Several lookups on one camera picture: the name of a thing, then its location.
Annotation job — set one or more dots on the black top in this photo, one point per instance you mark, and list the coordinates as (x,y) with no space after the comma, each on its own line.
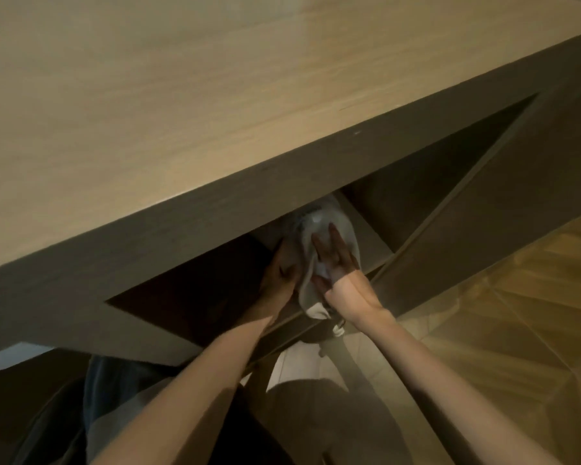
(252,431)

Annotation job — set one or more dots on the person's left forearm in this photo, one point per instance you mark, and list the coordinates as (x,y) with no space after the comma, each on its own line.
(189,401)

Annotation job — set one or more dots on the person's right forearm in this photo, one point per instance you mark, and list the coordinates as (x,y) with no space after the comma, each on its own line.
(445,397)

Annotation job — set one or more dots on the person's left hand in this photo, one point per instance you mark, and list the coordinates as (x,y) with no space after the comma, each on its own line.
(278,290)

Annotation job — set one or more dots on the person's right hand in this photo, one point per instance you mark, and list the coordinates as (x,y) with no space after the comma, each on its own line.
(351,295)

